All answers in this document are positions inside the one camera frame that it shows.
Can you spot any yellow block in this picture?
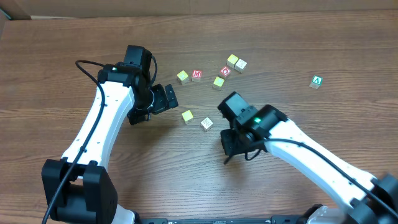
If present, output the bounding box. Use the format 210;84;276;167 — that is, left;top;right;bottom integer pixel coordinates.
177;70;190;85
226;54;239;68
213;77;225;90
182;110;193;124

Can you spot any wooden letter E block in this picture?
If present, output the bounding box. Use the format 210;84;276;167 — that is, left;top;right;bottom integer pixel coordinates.
200;117;214;132

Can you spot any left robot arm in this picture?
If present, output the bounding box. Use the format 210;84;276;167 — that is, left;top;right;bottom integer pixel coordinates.
41;45;178;224

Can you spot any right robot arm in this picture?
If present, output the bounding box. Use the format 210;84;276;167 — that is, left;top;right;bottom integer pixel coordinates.
218;91;397;224

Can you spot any red letter M block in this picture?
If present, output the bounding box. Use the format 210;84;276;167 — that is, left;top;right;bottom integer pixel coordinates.
192;70;203;82

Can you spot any red letter C block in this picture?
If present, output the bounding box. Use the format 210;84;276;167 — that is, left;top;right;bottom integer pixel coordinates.
219;66;231;79

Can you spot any yellow block top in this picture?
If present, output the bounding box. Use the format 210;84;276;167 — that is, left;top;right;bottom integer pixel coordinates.
226;54;239;68

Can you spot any plain wooden block top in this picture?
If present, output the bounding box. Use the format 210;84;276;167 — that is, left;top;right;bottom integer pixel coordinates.
234;58;247;73

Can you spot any green letter V block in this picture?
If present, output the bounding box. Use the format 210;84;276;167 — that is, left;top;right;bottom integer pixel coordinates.
309;75;323;89

